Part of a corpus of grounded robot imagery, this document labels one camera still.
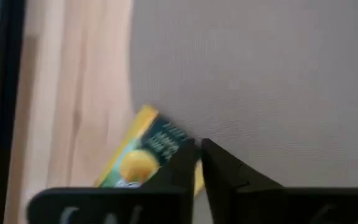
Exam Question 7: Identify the round grey mat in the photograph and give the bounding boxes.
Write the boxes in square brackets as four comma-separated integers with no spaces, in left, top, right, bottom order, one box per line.
[128,0,358,224]

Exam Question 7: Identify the green yellow tea packet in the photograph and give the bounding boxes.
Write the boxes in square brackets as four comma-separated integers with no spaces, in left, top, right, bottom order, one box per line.
[93,105,205,197]

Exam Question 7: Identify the black aluminium table frame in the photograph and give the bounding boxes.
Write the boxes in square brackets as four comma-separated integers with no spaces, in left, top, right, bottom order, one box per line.
[0,0,27,224]

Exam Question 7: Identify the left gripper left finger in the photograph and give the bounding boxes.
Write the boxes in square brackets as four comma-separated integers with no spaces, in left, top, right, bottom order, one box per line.
[26,139,200,224]

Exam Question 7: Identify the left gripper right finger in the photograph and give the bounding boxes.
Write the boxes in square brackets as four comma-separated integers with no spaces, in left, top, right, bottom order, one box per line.
[200,139,358,224]

